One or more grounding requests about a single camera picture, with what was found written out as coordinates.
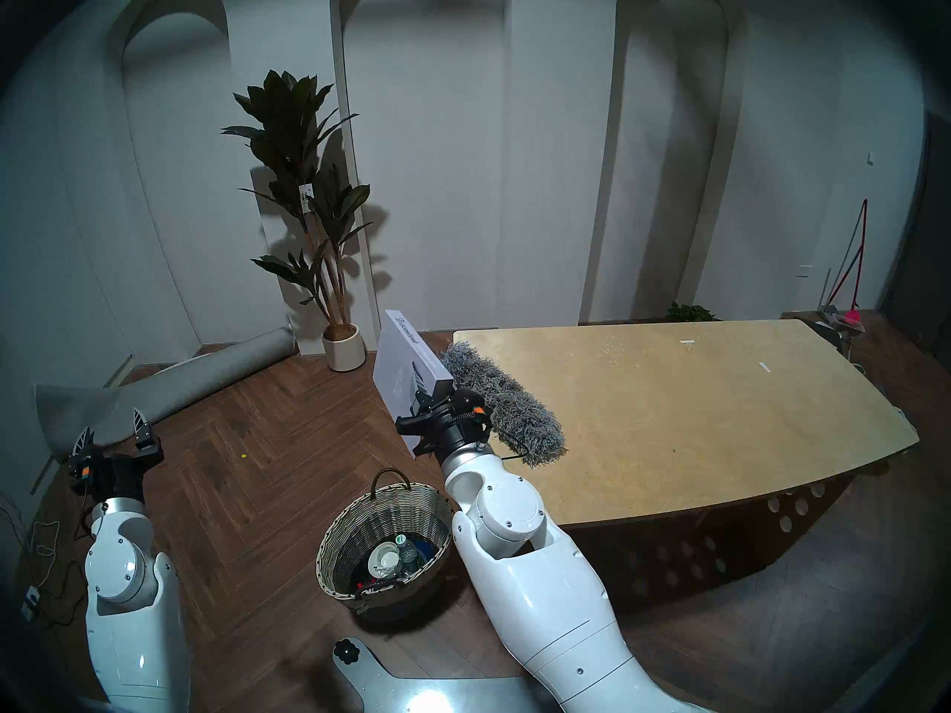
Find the clear green-label water bottle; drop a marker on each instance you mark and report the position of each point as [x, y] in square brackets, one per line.
[409, 557]

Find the white power strip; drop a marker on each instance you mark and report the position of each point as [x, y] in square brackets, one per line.
[28, 602]

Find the grey box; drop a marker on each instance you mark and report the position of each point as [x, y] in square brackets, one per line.
[394, 373]

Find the red pole broom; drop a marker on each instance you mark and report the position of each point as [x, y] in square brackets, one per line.
[849, 318]

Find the blue item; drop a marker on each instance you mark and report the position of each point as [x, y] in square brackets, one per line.
[427, 549]

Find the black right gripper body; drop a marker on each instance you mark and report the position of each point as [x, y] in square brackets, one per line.
[457, 433]

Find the small green plant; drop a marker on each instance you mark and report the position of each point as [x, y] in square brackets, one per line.
[691, 313]

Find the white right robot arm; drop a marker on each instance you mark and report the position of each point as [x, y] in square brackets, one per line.
[535, 585]

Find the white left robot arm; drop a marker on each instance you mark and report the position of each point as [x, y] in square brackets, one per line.
[126, 578]

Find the grey dustpan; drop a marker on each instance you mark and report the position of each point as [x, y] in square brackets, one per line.
[828, 319]

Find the tall potted plant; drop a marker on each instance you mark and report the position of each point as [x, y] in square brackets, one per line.
[290, 117]

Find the woven wicker basket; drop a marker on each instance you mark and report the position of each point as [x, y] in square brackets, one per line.
[356, 526]

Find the white cup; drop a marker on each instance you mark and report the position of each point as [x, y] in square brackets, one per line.
[384, 559]

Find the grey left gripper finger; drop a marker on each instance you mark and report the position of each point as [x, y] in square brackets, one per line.
[147, 445]
[83, 450]

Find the grey fluffy duster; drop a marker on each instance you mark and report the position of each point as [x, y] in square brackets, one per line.
[513, 407]

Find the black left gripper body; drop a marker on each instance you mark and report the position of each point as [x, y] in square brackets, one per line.
[111, 475]

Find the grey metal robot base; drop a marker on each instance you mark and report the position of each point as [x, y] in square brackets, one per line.
[446, 697]

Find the light wooden table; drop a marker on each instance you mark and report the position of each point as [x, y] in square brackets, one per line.
[669, 422]

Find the rolled grey carpet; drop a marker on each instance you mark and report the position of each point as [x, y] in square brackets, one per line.
[193, 385]

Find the black base knob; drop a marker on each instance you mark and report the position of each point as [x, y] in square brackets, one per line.
[345, 652]

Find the white plant tag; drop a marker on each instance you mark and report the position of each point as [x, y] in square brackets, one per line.
[305, 197]

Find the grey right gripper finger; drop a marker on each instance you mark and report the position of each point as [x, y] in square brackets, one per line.
[425, 414]
[466, 403]

